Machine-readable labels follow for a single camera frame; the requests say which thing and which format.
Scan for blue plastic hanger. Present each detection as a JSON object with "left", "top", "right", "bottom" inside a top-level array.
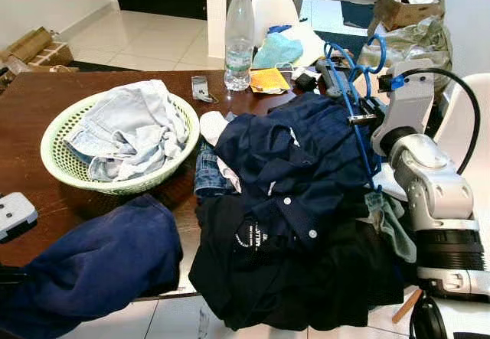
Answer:
[
  {"left": 358, "top": 34, "right": 389, "bottom": 76},
  {"left": 323, "top": 42, "right": 380, "bottom": 191}
]

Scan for small black box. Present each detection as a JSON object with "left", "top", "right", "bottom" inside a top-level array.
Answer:
[{"left": 295, "top": 71, "right": 319, "bottom": 93}]

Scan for olive plastic bag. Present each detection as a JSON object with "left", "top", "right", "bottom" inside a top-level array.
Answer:
[{"left": 367, "top": 16, "right": 454, "bottom": 95}]

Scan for navy button shirt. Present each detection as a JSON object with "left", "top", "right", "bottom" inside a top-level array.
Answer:
[{"left": 214, "top": 93, "right": 384, "bottom": 248}]

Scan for open cardboard box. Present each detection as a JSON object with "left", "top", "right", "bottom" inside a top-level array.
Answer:
[{"left": 374, "top": 0, "right": 446, "bottom": 32}]

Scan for yellow orange packet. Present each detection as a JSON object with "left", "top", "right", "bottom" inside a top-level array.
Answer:
[{"left": 249, "top": 67, "right": 293, "bottom": 95}]

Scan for teal plastic bag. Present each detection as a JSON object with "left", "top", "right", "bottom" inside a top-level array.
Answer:
[{"left": 253, "top": 31, "right": 305, "bottom": 70}]

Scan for grey green cloth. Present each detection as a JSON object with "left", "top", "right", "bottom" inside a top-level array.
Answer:
[{"left": 364, "top": 190, "right": 418, "bottom": 263}]

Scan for clear plastic water bottle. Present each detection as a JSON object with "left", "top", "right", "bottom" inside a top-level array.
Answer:
[{"left": 224, "top": 0, "right": 256, "bottom": 92}]

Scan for white cloth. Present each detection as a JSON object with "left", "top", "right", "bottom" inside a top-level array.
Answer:
[{"left": 199, "top": 112, "right": 238, "bottom": 150}]

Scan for small silver pouch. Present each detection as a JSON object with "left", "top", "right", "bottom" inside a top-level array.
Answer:
[{"left": 190, "top": 75, "right": 215, "bottom": 103}]

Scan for blue checked cloth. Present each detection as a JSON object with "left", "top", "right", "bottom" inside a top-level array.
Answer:
[{"left": 193, "top": 144, "right": 230, "bottom": 198}]

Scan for light blue jeans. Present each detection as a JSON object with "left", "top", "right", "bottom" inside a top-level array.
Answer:
[{"left": 65, "top": 79, "right": 191, "bottom": 183}]

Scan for green plastic basket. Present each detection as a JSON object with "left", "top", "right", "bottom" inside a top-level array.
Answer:
[{"left": 40, "top": 90, "right": 201, "bottom": 196}]

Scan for flat brown cardboard box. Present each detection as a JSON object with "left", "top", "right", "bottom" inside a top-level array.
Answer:
[
  {"left": 27, "top": 42, "right": 76, "bottom": 70},
  {"left": 0, "top": 27, "right": 54, "bottom": 64}
]

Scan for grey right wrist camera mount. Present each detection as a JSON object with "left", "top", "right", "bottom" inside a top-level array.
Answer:
[{"left": 381, "top": 58, "right": 437, "bottom": 145}]

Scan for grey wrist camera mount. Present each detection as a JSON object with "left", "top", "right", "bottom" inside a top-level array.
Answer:
[
  {"left": 0, "top": 192, "right": 39, "bottom": 244},
  {"left": 381, "top": 58, "right": 437, "bottom": 145}
]

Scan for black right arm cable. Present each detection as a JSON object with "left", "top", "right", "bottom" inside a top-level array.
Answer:
[{"left": 379, "top": 67, "right": 482, "bottom": 175}]

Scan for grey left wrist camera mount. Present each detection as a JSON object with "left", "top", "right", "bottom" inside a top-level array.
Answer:
[{"left": 0, "top": 192, "right": 39, "bottom": 244}]

